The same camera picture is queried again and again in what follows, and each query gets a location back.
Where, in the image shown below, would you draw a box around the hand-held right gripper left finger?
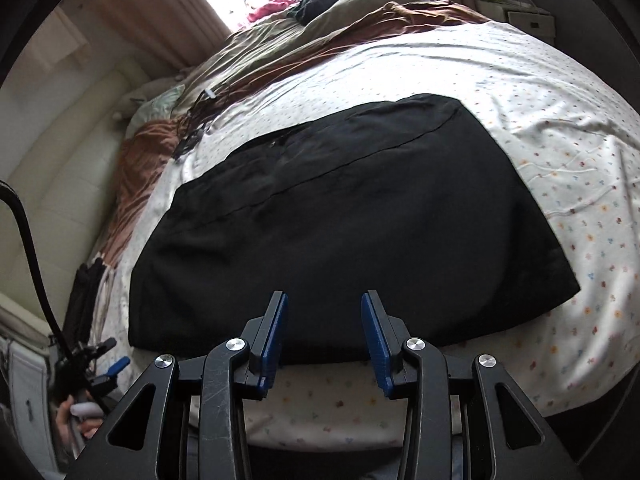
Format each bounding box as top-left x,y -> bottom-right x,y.
65,290 -> 290,480

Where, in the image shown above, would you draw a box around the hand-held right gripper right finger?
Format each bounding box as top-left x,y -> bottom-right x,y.
361,289 -> 583,480

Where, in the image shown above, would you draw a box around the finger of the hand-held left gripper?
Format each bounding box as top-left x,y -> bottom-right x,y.
87,357 -> 132,395
62,338 -> 118,368

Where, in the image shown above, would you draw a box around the black shirt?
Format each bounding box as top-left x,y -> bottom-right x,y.
127,92 -> 581,366

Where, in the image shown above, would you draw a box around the red clothes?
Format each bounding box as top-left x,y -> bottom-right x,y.
247,0 -> 301,23

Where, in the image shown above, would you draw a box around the person's left hand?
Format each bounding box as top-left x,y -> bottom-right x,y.
55,395 -> 106,457

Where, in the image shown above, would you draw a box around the white shelf unit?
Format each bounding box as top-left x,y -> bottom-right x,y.
0,305 -> 66,476

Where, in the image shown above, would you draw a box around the folded black garment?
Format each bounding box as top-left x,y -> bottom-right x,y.
62,257 -> 108,346

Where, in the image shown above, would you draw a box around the cream padded headboard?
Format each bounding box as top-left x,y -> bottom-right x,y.
0,52 -> 151,311

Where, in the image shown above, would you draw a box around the brown blanket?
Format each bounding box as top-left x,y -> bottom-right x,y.
92,0 -> 493,271

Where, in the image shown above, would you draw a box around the pale green pillow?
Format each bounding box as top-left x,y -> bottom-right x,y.
125,85 -> 186,131

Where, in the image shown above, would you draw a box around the bed with floral sheet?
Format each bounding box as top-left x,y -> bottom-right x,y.
75,15 -> 640,456

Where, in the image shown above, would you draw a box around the white nightstand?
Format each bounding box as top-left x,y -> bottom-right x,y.
475,0 -> 557,46

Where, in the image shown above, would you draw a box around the grey wardrobe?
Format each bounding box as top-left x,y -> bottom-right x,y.
505,0 -> 640,126

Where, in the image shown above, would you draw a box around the black cable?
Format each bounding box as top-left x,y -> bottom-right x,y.
0,180 -> 68,361

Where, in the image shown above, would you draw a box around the black cords bundle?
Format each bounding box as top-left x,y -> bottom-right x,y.
172,87 -> 236,161

